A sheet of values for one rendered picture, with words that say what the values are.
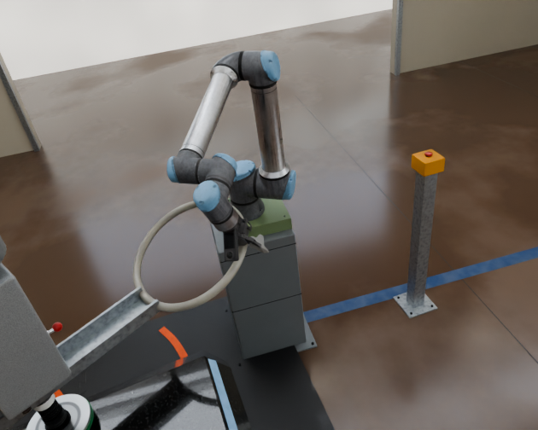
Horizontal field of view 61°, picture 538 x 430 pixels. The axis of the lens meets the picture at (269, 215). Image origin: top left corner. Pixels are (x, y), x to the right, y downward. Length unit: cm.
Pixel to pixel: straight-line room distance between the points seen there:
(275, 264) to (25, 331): 136
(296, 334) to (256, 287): 49
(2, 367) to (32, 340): 9
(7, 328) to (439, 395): 212
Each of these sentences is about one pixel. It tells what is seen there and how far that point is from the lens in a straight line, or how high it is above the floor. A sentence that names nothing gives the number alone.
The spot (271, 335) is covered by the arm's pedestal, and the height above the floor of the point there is 15.
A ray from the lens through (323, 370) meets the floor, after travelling 281.
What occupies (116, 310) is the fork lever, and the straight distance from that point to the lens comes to 177.
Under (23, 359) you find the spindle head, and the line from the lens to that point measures 149.
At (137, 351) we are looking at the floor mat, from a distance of 313.
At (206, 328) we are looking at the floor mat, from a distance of 310.
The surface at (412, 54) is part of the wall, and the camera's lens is 697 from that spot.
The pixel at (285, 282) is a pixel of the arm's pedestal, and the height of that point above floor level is 54.
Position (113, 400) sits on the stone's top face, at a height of 84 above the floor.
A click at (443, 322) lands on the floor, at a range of 308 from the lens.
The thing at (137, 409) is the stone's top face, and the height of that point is 84.
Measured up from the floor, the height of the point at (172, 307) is 114.
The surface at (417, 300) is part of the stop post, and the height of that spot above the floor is 7.
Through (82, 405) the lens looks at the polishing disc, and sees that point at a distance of 185.
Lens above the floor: 228
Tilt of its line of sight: 35 degrees down
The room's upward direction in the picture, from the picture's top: 8 degrees counter-clockwise
